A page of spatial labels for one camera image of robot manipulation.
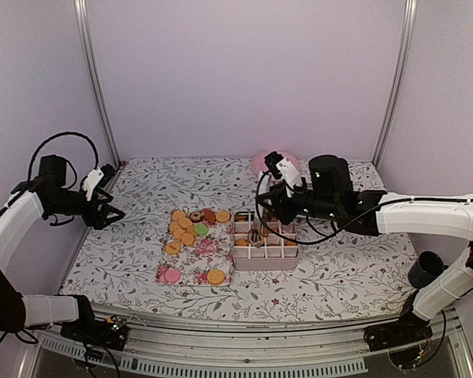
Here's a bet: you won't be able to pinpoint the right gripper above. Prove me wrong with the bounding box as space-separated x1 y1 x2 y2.
257 180 341 224

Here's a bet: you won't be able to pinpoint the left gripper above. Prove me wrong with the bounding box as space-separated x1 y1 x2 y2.
48 188 125 228

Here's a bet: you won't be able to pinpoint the metal tongs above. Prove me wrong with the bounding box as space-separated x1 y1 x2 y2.
248 209 272 248

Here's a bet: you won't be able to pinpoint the compartment tin box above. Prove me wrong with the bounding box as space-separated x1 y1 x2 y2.
233 211 299 272

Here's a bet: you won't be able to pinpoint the floral cookie tray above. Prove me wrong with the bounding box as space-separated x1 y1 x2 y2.
156 208 233 287

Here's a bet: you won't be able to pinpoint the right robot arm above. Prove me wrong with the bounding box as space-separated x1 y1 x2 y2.
255 151 473 343

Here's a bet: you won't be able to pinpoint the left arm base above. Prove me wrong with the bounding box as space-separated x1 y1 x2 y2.
60 295 129 351

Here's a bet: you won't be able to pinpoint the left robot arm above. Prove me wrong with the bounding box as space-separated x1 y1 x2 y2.
0 132 125 342

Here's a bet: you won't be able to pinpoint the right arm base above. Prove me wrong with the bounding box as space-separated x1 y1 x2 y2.
363 313 433 351

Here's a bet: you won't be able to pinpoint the pink plate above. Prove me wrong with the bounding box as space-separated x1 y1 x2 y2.
251 150 300 174

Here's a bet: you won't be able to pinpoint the round biscuit top right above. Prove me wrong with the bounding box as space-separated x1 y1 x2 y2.
215 210 231 223

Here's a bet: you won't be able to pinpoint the chocolate sprinkle donut cookie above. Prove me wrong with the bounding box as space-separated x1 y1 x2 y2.
189 211 205 223

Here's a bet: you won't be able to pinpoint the green sandwich cookie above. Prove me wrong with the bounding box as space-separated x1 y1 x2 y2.
193 223 209 236

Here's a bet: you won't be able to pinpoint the pink round cookie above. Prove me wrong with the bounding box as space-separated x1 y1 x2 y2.
161 269 181 284

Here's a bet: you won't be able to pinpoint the round cream sandwich cookie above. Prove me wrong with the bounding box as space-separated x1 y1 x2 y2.
207 269 226 286

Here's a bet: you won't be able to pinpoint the floral tablecloth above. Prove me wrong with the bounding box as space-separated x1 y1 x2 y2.
61 157 416 323

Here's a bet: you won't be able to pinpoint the dark blue cup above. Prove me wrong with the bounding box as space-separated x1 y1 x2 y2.
408 250 448 289

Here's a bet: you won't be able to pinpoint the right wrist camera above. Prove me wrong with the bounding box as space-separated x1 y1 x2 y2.
264 151 307 198

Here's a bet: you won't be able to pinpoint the front aluminium rail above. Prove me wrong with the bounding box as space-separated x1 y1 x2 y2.
19 305 473 378

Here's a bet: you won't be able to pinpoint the left aluminium post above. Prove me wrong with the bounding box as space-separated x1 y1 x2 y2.
73 0 121 166

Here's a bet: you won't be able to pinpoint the aluminium post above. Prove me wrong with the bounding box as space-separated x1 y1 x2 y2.
372 0 418 169
73 0 121 166

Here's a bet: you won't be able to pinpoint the right aluminium post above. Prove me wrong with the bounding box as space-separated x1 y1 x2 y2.
372 0 418 169

